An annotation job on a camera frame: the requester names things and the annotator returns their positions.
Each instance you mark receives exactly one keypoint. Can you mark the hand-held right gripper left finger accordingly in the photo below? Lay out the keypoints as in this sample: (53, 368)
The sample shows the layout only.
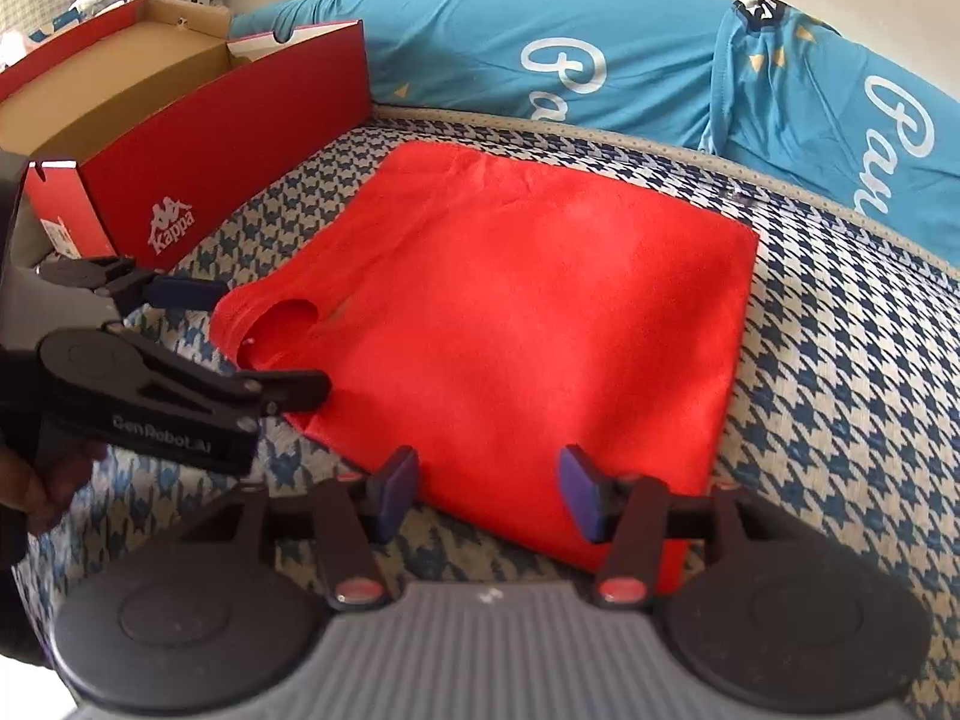
(397, 491)

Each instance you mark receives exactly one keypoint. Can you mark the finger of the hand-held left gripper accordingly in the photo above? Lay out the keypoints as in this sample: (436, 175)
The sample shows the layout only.
(187, 292)
(292, 390)

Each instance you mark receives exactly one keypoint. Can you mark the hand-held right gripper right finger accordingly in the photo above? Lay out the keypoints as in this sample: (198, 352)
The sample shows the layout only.
(581, 499)

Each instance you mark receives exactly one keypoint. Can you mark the red cardboard shoe box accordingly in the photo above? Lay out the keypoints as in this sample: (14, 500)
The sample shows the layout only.
(225, 135)

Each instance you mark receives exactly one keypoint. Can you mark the red shopping bag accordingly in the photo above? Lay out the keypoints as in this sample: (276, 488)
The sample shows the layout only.
(525, 315)

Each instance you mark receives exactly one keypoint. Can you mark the person's left hand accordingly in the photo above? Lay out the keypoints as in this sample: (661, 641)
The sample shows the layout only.
(45, 495)

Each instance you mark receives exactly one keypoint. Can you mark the blue printed bolster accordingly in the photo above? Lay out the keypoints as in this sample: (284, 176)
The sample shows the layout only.
(487, 37)

